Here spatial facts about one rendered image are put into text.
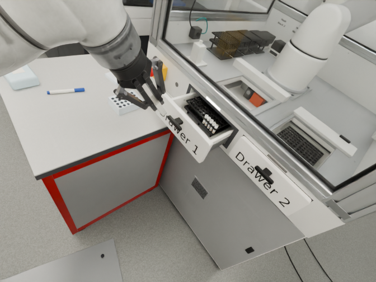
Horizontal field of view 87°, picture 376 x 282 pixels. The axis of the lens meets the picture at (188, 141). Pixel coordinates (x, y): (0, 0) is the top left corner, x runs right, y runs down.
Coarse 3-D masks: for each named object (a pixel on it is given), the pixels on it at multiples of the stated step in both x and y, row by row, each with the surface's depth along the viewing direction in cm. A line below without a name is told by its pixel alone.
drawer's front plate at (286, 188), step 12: (240, 144) 71; (252, 144) 68; (240, 156) 73; (252, 156) 68; (264, 156) 66; (252, 168) 70; (276, 168) 64; (264, 180) 68; (276, 180) 64; (288, 180) 62; (276, 192) 66; (288, 192) 63; (300, 192) 60; (276, 204) 68; (288, 204) 64; (300, 204) 61
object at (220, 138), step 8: (184, 96) 81; (192, 96) 85; (184, 104) 85; (192, 120) 82; (200, 128) 80; (232, 128) 86; (208, 136) 79; (216, 136) 80; (224, 136) 72; (216, 144) 72
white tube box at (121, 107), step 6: (132, 90) 90; (114, 96) 85; (138, 96) 89; (108, 102) 85; (114, 102) 82; (120, 102) 84; (126, 102) 84; (114, 108) 83; (120, 108) 81; (126, 108) 83; (132, 108) 86; (138, 108) 89; (120, 114) 83
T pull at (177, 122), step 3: (168, 117) 69; (171, 117) 68; (177, 117) 69; (171, 120) 68; (174, 120) 68; (177, 120) 68; (180, 120) 69; (174, 123) 67; (177, 123) 67; (180, 123) 68; (177, 126) 67; (180, 126) 67; (177, 129) 67; (180, 129) 66
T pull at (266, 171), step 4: (256, 168) 64; (260, 168) 64; (264, 168) 65; (260, 172) 64; (264, 172) 64; (268, 172) 64; (264, 176) 63; (268, 176) 63; (268, 180) 63; (272, 180) 62
